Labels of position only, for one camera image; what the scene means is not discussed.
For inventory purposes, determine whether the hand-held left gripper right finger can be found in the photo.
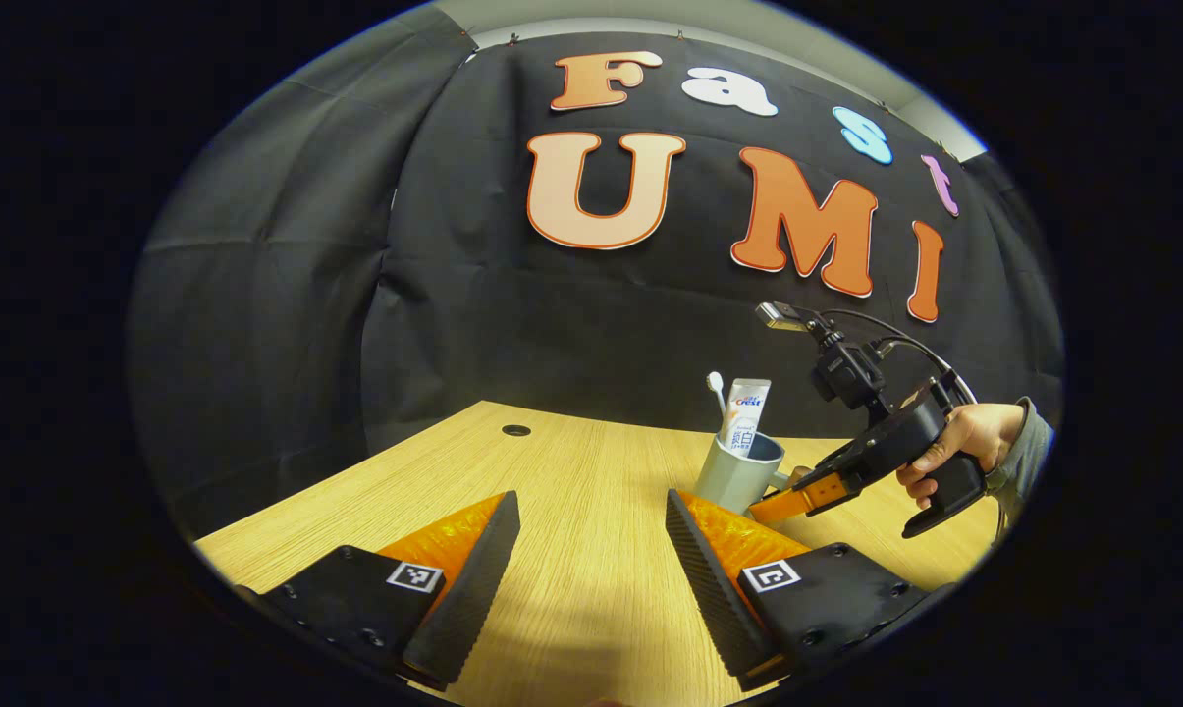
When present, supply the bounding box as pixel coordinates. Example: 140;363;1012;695
666;489;933;690

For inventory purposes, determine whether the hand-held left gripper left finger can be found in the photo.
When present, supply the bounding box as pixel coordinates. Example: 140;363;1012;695
233;491;521;690

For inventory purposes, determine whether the light blue cup wooden handle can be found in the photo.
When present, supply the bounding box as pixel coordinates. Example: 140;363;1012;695
694;430;794;517

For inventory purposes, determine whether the white toothpaste tube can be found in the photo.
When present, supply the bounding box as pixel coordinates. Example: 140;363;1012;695
717;378;773;460

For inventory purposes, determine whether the wooden desktop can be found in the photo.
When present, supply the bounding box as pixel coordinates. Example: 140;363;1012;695
193;400;1009;707

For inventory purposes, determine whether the black backdrop cloth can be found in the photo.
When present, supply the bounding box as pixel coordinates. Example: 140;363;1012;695
125;5;1068;541

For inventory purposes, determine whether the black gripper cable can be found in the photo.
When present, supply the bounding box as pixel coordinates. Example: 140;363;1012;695
822;309;978;406

